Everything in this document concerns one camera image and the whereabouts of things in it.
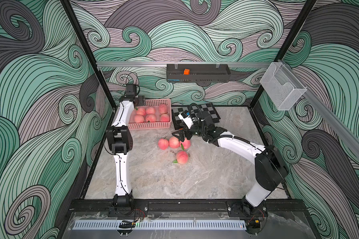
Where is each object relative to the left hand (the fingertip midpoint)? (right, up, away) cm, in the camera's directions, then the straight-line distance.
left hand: (137, 99), depth 102 cm
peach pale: (+26, -29, -10) cm, 41 cm away
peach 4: (+19, -30, -11) cm, 37 cm away
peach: (+9, -13, +1) cm, 16 cm away
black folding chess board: (+43, -7, +13) cm, 45 cm away
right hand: (+29, -19, -19) cm, 40 cm away
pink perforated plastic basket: (+15, -18, +1) cm, 23 cm away
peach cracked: (+1, -8, +8) cm, 11 cm away
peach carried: (0, -14, +4) cm, 15 cm away
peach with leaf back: (+20, -13, +2) cm, 24 cm away
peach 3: (+8, -7, +8) cm, 13 cm away
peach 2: (+17, -6, +11) cm, 21 cm away
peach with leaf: (+34, -30, -10) cm, 46 cm away
